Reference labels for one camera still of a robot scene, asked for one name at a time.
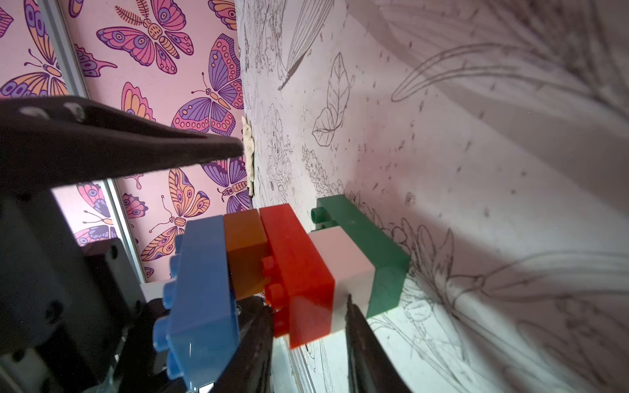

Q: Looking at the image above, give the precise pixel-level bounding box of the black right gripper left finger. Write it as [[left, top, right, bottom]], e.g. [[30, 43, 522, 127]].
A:
[[211, 296, 274, 392]]

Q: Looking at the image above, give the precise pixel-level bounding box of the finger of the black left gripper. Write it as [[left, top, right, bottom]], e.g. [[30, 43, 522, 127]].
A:
[[1, 96, 243, 192]]

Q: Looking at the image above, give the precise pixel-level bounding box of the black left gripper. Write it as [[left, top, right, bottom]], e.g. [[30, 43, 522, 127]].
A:
[[1, 192, 167, 392]]

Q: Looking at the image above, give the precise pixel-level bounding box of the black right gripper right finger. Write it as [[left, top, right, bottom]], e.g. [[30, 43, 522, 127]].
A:
[[345, 296, 410, 393]]

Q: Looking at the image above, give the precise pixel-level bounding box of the blue lego brick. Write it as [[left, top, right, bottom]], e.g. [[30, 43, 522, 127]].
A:
[[152, 215, 239, 391]]

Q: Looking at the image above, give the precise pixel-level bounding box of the red lego brick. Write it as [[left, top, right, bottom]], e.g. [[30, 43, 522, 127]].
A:
[[259, 204, 335, 350]]

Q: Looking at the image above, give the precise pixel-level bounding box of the white lego brick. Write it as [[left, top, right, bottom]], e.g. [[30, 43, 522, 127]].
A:
[[309, 226, 375, 334]]

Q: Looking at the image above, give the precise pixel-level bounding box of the green lego plate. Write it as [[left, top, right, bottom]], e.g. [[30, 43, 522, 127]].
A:
[[311, 195, 410, 319]]

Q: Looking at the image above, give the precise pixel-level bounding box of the orange lego brick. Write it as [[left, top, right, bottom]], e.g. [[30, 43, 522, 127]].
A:
[[224, 209, 270, 301]]

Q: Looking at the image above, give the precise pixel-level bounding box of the cream work glove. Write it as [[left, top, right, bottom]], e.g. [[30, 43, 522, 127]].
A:
[[242, 116, 256, 197]]

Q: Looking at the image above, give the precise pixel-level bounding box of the aluminium frame left diagonal beam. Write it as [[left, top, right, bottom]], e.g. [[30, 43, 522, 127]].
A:
[[39, 1, 147, 283]]

